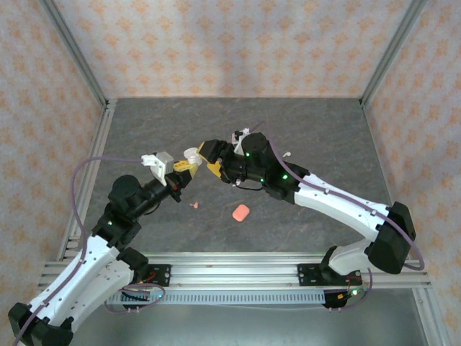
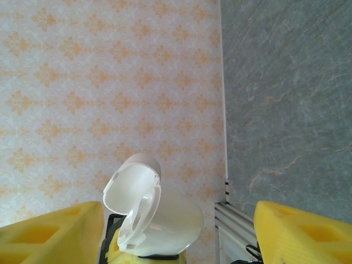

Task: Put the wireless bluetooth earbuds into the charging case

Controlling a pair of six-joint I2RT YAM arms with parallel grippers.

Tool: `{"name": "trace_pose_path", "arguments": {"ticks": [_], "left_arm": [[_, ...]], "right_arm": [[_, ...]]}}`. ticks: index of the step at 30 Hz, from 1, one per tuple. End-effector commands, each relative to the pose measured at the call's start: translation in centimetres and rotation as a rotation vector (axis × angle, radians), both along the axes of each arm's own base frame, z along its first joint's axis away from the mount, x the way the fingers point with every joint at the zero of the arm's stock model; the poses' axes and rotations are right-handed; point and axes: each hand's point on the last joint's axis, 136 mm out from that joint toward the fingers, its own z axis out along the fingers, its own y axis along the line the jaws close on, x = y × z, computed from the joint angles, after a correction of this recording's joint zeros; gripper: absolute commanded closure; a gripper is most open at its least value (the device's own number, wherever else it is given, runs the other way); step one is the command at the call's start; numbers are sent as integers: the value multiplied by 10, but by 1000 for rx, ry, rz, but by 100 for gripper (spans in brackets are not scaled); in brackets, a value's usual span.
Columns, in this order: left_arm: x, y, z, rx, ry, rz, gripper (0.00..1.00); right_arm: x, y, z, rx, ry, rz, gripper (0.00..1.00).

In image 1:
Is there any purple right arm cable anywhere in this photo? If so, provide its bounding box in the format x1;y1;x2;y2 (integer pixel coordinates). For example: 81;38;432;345
250;121;426;311

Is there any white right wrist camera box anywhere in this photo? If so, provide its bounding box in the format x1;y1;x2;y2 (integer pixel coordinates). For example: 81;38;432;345
231;127;252;155

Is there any aluminium frame post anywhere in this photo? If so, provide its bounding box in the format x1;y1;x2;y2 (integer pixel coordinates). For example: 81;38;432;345
359;0;429;108
38;0;109;109

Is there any white earbud charging case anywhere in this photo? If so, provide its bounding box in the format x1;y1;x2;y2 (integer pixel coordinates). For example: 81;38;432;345
182;146;204;166

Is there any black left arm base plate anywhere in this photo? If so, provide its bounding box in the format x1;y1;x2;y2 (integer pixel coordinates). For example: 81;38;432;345
106;264;171;288

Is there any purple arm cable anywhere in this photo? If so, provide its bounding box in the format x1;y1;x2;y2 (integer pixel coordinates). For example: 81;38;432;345
250;121;426;311
12;156;166;346

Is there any grey metal panel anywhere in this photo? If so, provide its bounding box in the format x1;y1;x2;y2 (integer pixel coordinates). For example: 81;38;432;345
39;304;429;346

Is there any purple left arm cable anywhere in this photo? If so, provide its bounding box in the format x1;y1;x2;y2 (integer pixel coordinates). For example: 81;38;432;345
12;156;166;346

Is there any grey slotted cable duct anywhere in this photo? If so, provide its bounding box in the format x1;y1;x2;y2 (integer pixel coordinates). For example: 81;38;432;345
107;290;327;306

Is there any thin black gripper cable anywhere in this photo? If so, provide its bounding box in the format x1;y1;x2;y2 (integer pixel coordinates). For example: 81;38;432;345
232;179;266;191

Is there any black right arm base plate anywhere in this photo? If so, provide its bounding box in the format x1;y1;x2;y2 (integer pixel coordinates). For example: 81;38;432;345
295;262;362;288

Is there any coral earbud charging case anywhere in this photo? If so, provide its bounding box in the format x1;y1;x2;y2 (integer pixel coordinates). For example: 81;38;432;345
232;203;251;222

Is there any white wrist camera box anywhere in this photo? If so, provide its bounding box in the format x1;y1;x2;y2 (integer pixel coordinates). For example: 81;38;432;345
231;127;252;155
140;151;174;187

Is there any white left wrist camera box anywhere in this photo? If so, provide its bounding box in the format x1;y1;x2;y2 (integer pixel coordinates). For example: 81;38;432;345
140;151;174;187

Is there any aluminium table side rail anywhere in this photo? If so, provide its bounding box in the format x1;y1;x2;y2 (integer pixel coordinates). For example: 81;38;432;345
55;97;118;261
359;97;411;260

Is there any aluminium mounting rail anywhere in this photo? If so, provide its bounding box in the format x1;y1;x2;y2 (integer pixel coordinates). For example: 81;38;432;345
37;252;432;291

